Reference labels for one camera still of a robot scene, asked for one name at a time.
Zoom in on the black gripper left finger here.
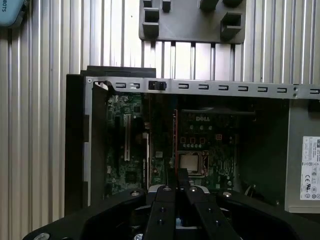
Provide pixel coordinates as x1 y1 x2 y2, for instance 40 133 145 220
22 168 179 240

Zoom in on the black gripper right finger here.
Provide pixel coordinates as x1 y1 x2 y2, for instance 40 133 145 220
177 168 320 240

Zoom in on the silver CPU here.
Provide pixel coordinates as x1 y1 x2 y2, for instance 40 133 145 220
178 151 209 177

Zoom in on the green motherboard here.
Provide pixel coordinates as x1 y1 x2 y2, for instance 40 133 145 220
106 93 241 196

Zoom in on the grey power supply unit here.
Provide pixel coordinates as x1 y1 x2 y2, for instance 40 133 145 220
284 99 320 214

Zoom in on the black open PC case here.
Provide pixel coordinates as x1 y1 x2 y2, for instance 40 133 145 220
64 65 320 216

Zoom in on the grey plastic parts rack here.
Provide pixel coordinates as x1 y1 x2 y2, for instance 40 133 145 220
138 0 246 45

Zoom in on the pale blue teach pendant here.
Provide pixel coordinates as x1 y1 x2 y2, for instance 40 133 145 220
0 0 27 28

